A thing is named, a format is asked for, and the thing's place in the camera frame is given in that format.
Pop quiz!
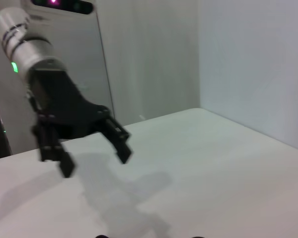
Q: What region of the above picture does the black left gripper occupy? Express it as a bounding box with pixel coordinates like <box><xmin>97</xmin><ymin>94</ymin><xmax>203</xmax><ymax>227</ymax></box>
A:
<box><xmin>27</xmin><ymin>70</ymin><xmax>134</xmax><ymax>179</ymax></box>

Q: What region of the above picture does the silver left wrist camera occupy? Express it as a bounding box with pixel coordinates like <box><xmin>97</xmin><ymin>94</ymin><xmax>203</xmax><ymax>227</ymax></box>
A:
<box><xmin>21</xmin><ymin>0</ymin><xmax>99</xmax><ymax>17</ymax></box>

